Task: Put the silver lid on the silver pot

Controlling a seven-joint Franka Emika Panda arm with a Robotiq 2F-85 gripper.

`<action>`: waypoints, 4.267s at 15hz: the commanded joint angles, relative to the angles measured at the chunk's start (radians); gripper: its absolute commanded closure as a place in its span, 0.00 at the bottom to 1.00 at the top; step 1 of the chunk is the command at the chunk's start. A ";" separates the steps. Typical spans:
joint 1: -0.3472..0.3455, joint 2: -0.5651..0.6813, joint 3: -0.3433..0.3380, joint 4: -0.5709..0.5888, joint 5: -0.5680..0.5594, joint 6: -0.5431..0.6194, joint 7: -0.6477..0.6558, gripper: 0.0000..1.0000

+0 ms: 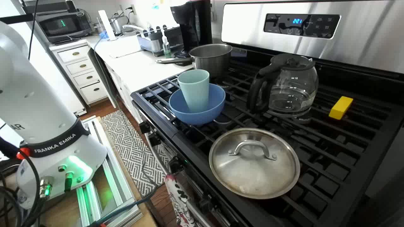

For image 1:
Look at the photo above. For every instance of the silver pot lid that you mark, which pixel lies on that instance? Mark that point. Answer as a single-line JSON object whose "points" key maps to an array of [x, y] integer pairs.
{"points": [[254, 162]]}

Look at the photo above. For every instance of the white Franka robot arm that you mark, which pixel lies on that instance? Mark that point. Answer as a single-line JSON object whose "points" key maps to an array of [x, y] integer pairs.
{"points": [[62, 152]]}

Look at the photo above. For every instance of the blue bowl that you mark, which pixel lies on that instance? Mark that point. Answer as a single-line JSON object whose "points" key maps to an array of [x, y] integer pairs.
{"points": [[211, 108]]}

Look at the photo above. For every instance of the light teal cup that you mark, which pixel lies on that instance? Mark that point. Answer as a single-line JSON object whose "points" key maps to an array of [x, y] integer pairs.
{"points": [[194, 86]]}

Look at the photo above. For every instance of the glass coffee carafe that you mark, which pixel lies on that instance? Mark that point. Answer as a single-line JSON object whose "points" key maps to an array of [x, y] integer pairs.
{"points": [[285, 87]]}

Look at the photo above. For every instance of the stainless black gas stove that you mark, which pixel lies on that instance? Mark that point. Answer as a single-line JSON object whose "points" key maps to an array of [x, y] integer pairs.
{"points": [[351, 169]]}

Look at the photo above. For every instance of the black coffee maker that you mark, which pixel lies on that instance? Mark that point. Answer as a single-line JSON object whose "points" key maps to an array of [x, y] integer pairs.
{"points": [[193, 17]]}

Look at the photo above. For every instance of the white drawer cabinet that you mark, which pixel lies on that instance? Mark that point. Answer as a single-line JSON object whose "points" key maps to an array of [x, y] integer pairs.
{"points": [[73, 58]]}

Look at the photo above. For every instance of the yellow sponge block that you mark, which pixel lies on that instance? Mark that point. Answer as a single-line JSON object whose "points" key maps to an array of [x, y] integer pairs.
{"points": [[340, 107]]}

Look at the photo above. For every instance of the black microwave oven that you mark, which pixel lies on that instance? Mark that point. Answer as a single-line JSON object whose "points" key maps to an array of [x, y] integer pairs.
{"points": [[64, 26]]}

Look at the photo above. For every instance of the silver pot with handle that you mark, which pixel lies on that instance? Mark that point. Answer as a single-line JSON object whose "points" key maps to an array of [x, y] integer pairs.
{"points": [[213, 58]]}

